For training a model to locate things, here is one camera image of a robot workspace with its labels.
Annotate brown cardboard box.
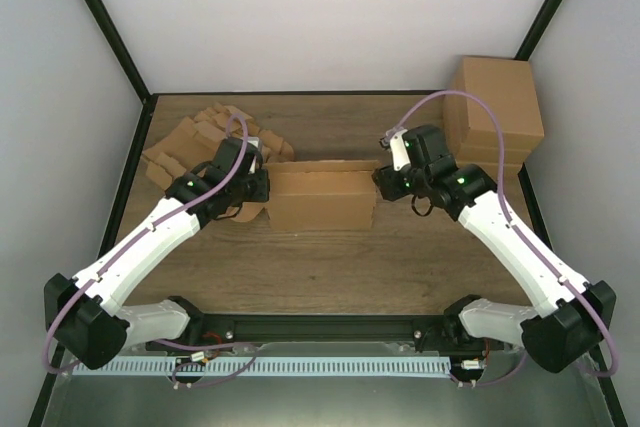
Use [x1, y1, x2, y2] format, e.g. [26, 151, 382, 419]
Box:
[266, 160, 379, 232]

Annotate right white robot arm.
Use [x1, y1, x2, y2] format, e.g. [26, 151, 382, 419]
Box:
[372, 125, 616, 373]

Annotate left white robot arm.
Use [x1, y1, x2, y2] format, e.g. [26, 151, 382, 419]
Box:
[44, 137, 269, 369]

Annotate middle folded cardboard box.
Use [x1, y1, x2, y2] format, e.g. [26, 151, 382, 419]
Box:
[446, 128, 532, 164]

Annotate folded cardboard box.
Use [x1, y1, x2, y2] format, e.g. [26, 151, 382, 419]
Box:
[446, 128, 532, 164]
[443, 56, 544, 150]
[454, 156, 526, 181]

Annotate bottom folded cardboard box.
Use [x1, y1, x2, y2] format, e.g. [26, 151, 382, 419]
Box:
[454, 156, 526, 181]

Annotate top folded cardboard box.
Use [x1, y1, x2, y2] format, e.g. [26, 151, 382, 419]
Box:
[443, 56, 544, 150]

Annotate stack of flat cardboard blanks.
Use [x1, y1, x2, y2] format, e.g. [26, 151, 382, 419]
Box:
[142, 102, 295, 190]

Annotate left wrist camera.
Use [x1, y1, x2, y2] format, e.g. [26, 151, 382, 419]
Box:
[247, 136, 264, 174]

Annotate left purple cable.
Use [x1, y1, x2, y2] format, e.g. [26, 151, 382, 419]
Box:
[42, 113, 261, 391]

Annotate purple cable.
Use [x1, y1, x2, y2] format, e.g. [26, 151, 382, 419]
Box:
[42, 113, 261, 391]
[384, 90, 621, 389]

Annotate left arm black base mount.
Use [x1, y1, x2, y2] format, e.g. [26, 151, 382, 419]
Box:
[144, 314, 236, 353]

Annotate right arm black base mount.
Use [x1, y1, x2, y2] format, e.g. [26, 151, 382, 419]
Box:
[411, 294, 487, 355]

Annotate light blue slotted cable duct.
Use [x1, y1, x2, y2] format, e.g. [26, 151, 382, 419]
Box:
[72, 356, 451, 378]

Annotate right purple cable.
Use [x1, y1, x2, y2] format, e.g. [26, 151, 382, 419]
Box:
[384, 90, 621, 389]

